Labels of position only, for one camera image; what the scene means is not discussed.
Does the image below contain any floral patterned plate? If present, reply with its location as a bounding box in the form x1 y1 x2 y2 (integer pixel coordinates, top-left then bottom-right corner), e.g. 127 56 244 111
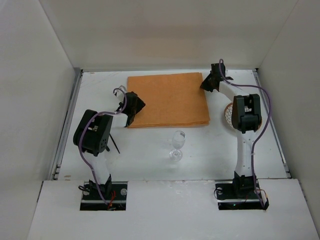
224 103 263 130

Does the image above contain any orange cloth placemat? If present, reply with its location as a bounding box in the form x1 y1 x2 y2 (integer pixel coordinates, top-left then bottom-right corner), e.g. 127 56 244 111
127 72 210 128

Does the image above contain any black spoon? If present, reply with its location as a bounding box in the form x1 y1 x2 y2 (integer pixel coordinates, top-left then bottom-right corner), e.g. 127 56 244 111
106 134 120 154

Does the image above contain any clear wine glass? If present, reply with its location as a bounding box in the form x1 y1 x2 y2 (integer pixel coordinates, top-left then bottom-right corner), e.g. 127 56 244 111
169 130 186 162

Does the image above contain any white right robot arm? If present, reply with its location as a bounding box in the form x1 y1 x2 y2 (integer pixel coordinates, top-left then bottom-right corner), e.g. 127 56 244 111
200 59 262 199

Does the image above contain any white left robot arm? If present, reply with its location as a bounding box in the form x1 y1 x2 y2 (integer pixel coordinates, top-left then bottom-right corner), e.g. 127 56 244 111
73 87 146 199

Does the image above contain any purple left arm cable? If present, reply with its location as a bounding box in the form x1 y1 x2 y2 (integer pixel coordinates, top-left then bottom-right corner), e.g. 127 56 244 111
77 87 128 203

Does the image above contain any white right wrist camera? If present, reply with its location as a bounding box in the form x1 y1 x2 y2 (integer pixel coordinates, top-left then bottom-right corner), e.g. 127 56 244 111
225 69 234 81

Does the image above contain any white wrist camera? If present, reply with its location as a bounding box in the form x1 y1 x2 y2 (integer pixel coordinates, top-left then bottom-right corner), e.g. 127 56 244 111
113 85 127 98
225 69 234 81

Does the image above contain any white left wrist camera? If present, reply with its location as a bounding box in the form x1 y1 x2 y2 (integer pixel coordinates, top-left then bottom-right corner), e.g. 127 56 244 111
113 85 127 98

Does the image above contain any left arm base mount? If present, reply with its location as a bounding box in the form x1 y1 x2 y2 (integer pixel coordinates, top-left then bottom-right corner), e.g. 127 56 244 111
78 180 128 211

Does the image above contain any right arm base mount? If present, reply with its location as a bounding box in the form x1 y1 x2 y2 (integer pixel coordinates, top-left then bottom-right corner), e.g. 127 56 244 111
213 176 270 211

